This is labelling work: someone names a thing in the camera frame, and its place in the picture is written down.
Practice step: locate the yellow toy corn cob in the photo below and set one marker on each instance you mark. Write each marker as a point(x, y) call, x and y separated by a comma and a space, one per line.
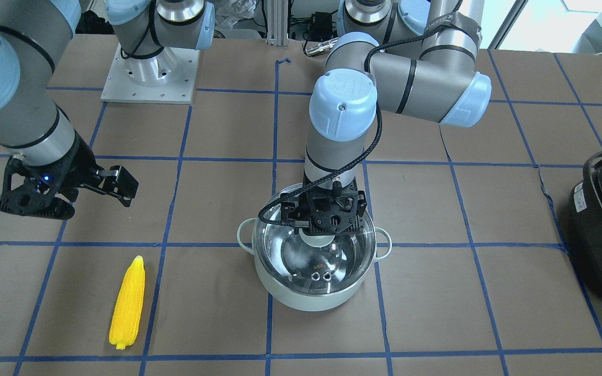
point(125, 321)

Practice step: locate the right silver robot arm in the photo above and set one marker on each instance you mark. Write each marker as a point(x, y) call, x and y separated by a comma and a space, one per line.
point(33, 38)

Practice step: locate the pale green electric pot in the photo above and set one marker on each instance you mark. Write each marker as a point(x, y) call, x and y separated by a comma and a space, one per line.
point(314, 261)

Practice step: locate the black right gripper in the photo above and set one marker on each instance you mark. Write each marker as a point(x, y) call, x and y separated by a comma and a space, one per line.
point(74, 168)

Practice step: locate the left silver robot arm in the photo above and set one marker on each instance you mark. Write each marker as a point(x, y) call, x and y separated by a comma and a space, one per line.
point(415, 58)

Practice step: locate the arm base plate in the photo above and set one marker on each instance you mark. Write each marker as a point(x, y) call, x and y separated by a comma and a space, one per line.
point(167, 78)

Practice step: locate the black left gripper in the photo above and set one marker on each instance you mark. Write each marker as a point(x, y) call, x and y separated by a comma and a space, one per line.
point(287, 213)

